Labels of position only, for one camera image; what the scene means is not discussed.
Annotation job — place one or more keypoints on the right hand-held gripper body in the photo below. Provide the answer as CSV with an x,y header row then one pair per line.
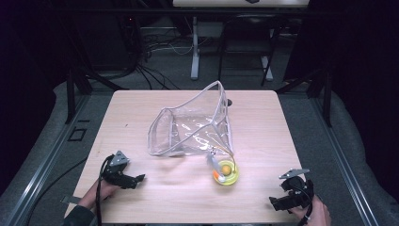
x,y
296,188

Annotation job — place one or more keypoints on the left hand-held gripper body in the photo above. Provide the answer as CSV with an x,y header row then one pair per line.
x,y
117,171

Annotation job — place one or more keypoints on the person's left hand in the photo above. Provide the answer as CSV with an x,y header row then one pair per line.
x,y
102,192

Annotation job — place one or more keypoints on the person's right hand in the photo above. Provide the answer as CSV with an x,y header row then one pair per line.
x,y
315,215

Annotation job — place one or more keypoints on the yellow round toy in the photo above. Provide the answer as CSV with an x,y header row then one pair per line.
x,y
226,173

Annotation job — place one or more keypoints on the clear plastic zipper bag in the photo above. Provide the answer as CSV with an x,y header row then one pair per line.
x,y
191,125

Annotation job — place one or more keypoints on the grey white stick toy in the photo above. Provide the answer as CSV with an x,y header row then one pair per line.
x,y
215,163

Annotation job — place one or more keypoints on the black metal stand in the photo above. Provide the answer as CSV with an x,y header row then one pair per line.
x,y
323,94
73,94

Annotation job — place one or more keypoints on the black table grommet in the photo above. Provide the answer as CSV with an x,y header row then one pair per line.
x,y
229,102

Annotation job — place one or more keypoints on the white desk leg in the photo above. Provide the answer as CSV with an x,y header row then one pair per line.
x,y
195,47

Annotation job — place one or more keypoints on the black chair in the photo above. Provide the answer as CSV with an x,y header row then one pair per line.
x,y
247,47

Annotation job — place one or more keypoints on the white desk top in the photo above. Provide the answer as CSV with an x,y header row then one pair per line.
x,y
241,3

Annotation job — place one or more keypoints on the grey metal floor rail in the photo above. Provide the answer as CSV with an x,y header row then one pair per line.
x,y
345,163
40,163

